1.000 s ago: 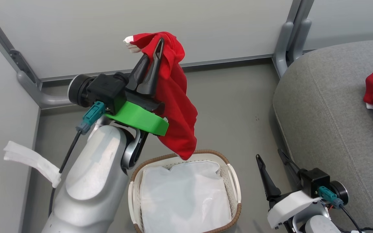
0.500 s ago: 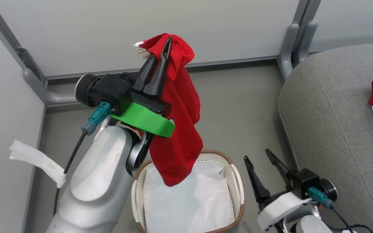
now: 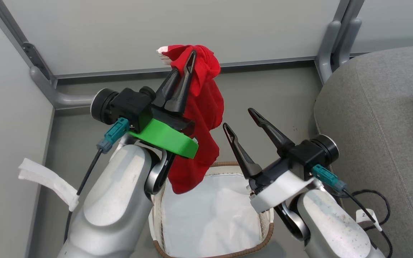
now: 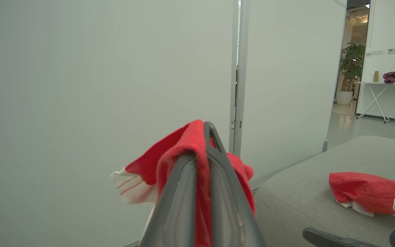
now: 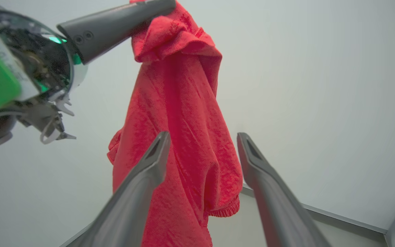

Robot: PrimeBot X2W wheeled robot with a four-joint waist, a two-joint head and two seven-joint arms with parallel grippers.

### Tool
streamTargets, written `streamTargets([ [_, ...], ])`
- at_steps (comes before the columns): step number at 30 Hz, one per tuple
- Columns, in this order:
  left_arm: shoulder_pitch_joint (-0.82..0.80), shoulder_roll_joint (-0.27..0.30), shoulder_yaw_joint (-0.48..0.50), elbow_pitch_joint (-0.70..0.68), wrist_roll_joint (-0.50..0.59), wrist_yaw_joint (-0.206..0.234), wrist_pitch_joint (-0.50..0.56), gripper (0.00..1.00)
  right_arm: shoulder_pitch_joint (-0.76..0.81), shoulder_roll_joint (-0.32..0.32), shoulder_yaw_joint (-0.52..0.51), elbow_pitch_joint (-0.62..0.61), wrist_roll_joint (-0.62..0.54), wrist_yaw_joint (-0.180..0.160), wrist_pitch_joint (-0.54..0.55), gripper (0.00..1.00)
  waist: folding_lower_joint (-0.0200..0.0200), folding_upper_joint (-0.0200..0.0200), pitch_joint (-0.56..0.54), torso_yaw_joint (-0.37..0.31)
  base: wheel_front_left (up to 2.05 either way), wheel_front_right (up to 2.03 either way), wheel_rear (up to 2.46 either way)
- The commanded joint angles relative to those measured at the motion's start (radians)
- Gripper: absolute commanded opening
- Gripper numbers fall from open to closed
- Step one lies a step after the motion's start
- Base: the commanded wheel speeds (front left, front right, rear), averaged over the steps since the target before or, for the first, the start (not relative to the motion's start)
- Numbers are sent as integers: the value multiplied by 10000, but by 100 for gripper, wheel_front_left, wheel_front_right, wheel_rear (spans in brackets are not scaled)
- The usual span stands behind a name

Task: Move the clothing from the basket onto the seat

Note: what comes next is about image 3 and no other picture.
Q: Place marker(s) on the woven laundry basket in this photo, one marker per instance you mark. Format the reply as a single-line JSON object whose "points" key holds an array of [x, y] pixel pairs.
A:
{"points": [[268, 236]]}

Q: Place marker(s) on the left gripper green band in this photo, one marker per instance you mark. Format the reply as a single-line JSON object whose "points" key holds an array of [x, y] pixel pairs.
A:
{"points": [[163, 138]]}

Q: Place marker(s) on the grey fabric sofa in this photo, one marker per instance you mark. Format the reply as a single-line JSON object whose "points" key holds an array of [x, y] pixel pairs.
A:
{"points": [[378, 125]]}

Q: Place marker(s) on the grey partition bottom rail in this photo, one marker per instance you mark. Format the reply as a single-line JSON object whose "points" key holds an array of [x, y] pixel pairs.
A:
{"points": [[264, 61]]}

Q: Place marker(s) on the grey partition double post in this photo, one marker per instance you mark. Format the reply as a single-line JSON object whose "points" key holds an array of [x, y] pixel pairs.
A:
{"points": [[326, 53]]}

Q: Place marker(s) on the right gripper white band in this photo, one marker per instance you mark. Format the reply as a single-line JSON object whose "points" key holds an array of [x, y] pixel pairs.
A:
{"points": [[281, 186]]}

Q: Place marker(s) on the red sports shorts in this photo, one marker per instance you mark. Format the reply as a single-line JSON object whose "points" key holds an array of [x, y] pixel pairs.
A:
{"points": [[206, 107]]}

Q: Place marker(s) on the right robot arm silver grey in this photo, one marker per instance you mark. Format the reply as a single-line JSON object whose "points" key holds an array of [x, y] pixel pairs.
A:
{"points": [[332, 225]]}

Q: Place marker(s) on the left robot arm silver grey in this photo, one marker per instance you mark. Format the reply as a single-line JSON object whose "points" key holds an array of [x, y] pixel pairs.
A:
{"points": [[117, 200]]}

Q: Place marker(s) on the grey partition leg with foot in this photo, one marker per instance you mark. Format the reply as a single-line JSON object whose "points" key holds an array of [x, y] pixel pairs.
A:
{"points": [[48, 91]]}

